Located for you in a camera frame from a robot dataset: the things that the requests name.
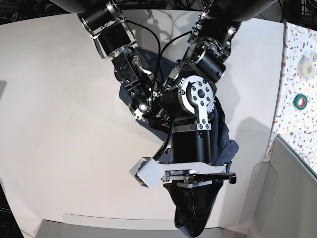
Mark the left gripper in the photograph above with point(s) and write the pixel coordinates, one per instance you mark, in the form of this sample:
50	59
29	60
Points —
190	191

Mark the blue t-shirt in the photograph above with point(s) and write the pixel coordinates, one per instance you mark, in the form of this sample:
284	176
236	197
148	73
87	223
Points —
223	149

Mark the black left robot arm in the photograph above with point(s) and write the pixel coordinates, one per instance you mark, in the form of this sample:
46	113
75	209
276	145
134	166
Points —
195	159

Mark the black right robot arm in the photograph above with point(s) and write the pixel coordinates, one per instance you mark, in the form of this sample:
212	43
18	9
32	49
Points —
140	78

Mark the grey plastic bin right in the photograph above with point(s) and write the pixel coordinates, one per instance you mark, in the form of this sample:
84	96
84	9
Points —
282	197

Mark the terrazzo patterned side board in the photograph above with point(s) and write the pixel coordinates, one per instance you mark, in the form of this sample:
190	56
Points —
297	127

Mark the grey plastic tray front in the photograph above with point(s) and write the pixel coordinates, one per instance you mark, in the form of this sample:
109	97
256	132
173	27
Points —
80	226

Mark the green tape roll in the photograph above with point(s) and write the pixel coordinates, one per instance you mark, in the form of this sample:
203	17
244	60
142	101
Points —
300	101

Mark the clear tape dispenser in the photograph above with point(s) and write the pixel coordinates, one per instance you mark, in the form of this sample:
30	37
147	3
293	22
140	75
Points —
307	65

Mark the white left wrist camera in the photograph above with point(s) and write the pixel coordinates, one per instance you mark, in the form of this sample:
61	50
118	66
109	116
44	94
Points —
147	172

